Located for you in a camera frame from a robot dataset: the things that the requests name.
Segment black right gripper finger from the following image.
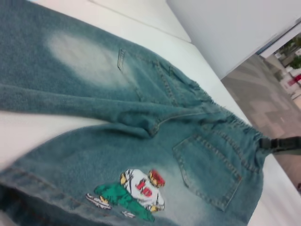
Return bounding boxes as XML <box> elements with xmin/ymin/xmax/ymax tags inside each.
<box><xmin>258</xmin><ymin>137</ymin><xmax>301</xmax><ymax>155</ymax></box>

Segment green potted plant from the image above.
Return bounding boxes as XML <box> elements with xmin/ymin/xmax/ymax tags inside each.
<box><xmin>282</xmin><ymin>37</ymin><xmax>301</xmax><ymax>69</ymax></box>

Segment blue denim shorts with print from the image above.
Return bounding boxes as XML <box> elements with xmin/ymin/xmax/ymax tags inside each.
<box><xmin>0</xmin><ymin>0</ymin><xmax>271</xmax><ymax>226</ymax></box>

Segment red box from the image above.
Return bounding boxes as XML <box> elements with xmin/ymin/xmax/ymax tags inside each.
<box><xmin>288</xmin><ymin>74</ymin><xmax>301</xmax><ymax>86</ymax></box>

